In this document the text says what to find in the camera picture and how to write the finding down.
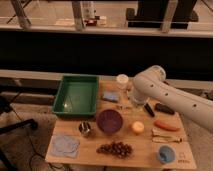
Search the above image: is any blue sponge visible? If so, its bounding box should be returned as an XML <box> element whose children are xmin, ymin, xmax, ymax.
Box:
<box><xmin>102</xmin><ymin>92</ymin><xmax>119</xmax><ymax>102</ymax></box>

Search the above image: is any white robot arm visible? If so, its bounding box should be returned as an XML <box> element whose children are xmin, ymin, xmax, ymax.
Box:
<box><xmin>130</xmin><ymin>65</ymin><xmax>213</xmax><ymax>133</ymax></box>

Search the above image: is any metal fork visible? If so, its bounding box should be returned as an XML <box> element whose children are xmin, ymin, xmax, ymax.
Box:
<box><xmin>116</xmin><ymin>105</ymin><xmax>132</xmax><ymax>110</ymax></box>

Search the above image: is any black oblong object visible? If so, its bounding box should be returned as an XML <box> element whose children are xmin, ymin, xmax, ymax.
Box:
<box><xmin>155</xmin><ymin>103</ymin><xmax>175</xmax><ymax>115</ymax></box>

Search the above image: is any white lidded jar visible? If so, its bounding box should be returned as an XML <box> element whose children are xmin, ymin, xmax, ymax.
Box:
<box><xmin>116</xmin><ymin>74</ymin><xmax>129</xmax><ymax>90</ymax></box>

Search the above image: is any orange carrot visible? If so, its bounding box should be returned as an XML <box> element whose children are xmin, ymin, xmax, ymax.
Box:
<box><xmin>154</xmin><ymin>120</ymin><xmax>180</xmax><ymax>132</ymax></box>

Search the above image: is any purple bowl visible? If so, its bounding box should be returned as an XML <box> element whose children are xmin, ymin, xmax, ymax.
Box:
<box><xmin>96</xmin><ymin>109</ymin><xmax>123</xmax><ymax>134</ymax></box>

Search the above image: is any yellow banana peel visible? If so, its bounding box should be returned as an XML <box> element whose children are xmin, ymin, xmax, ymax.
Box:
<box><xmin>152</xmin><ymin>129</ymin><xmax>182</xmax><ymax>143</ymax></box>

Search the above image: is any bunch of dark grapes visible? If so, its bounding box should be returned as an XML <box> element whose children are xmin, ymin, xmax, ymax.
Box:
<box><xmin>96</xmin><ymin>142</ymin><xmax>133</xmax><ymax>158</ymax></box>

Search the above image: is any small metal cup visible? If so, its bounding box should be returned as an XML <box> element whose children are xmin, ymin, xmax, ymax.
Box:
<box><xmin>79</xmin><ymin>122</ymin><xmax>91</xmax><ymax>137</ymax></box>

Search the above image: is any green plastic tray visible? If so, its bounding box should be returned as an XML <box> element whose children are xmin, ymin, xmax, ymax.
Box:
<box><xmin>52</xmin><ymin>76</ymin><xmax>99</xmax><ymax>118</ymax></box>

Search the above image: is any black chair base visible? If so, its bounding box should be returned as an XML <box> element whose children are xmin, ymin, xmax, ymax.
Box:
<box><xmin>0</xmin><ymin>94</ymin><xmax>39</xmax><ymax>171</ymax></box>

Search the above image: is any black handled knife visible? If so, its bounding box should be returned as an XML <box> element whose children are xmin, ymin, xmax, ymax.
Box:
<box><xmin>144</xmin><ymin>103</ymin><xmax>155</xmax><ymax>117</ymax></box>

